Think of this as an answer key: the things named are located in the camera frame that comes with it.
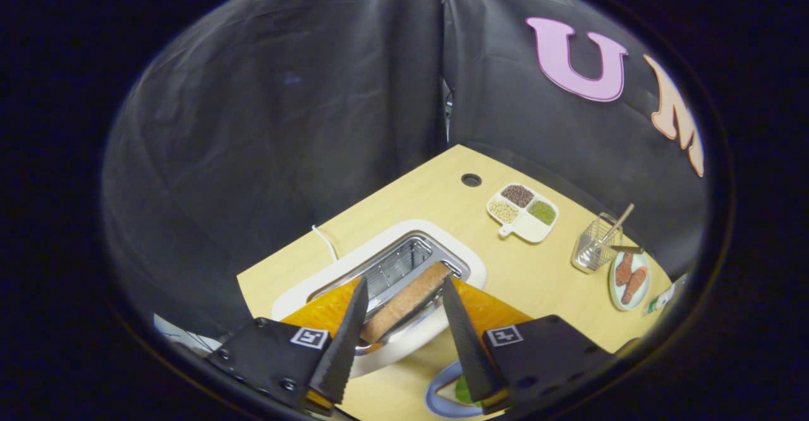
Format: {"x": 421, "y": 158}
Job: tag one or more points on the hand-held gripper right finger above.
{"x": 471, "y": 345}

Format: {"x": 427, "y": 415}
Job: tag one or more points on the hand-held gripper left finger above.
{"x": 335, "y": 358}

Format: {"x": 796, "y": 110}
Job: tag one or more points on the green lettuce leaf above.
{"x": 464, "y": 390}

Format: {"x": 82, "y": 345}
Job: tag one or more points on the toasted bread slice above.
{"x": 407, "y": 301}

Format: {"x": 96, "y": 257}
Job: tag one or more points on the white toaster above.
{"x": 411, "y": 345}

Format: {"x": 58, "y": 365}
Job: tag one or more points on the blue round plate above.
{"x": 433, "y": 402}

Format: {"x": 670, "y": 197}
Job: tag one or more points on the white divided dish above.
{"x": 534, "y": 228}

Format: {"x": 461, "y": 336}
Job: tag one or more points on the pale green oval plate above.
{"x": 616, "y": 298}

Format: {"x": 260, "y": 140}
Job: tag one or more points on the brown meat patty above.
{"x": 624, "y": 270}
{"x": 634, "y": 285}

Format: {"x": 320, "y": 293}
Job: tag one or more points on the thick wooden utensil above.
{"x": 627, "y": 250}

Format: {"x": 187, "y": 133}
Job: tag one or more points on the thin wooden utensil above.
{"x": 618, "y": 222}

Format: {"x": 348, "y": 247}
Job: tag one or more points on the clear plastic water bottle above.
{"x": 663, "y": 296}

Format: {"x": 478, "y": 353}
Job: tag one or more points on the black backdrop cloth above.
{"x": 284, "y": 124}

